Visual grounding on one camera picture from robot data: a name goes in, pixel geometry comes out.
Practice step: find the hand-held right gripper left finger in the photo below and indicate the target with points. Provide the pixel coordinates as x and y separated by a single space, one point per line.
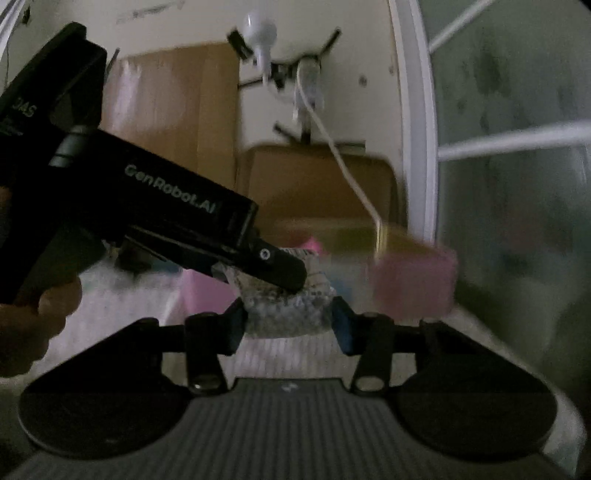
236 318

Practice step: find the person's left hand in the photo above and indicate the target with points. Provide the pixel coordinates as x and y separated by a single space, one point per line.
27 327

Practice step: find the white zigzag bedsheet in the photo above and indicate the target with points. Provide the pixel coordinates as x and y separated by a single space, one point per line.
129 297

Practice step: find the pink plastic basket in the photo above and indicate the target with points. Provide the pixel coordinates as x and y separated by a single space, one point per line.
411 286

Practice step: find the wooden board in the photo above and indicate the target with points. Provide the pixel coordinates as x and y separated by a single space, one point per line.
175 115

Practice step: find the speckled grey cloth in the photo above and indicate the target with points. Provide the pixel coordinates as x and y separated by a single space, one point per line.
286 314

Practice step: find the white window frame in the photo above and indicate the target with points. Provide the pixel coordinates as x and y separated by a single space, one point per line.
418 115

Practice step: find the white light bulb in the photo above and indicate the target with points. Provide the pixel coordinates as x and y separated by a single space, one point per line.
261 32

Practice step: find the brown cardboard box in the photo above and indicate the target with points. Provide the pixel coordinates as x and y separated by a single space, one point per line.
318 184

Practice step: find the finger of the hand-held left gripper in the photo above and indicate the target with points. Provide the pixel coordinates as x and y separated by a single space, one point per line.
277 270

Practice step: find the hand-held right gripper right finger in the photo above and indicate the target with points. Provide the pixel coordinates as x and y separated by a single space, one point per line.
342 330

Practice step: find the white power adapter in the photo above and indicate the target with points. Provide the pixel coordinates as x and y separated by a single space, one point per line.
310 85

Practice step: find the pink cloth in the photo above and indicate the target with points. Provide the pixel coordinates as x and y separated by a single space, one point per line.
314 244

